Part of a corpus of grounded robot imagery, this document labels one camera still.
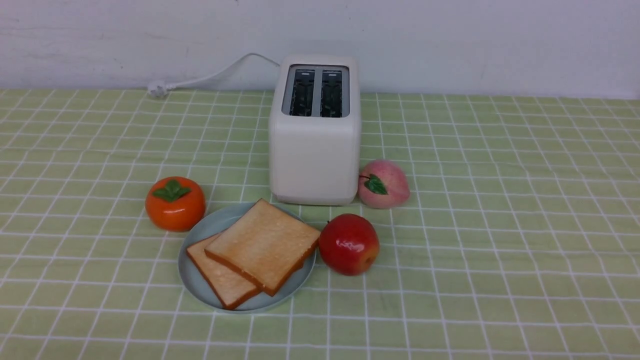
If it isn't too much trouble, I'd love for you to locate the light blue plate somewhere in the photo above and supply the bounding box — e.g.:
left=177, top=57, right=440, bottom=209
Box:
left=177, top=202, right=318, bottom=315

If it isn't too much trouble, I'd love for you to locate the green checkered tablecloth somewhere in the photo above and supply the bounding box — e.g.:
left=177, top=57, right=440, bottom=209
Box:
left=0, top=89, right=640, bottom=360

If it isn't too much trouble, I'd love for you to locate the red apple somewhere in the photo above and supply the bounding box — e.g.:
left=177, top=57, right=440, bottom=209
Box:
left=318, top=213, right=380, bottom=277

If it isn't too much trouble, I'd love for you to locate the white toaster power cord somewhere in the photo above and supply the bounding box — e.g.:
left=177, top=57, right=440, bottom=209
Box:
left=147, top=52, right=282, bottom=99

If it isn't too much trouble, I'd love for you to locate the toast slice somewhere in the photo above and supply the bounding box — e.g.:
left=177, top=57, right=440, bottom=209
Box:
left=205, top=198, right=321, bottom=297
left=186, top=232, right=261, bottom=310

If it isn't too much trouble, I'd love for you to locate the pink peach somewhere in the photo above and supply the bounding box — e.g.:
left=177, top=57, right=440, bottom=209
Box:
left=358, top=159, right=410, bottom=209

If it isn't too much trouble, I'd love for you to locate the white toaster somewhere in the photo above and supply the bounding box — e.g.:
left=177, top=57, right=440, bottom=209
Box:
left=268, top=54, right=362, bottom=207

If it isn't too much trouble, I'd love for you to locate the orange persimmon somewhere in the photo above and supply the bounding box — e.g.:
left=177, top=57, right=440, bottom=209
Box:
left=144, top=177, right=206, bottom=232

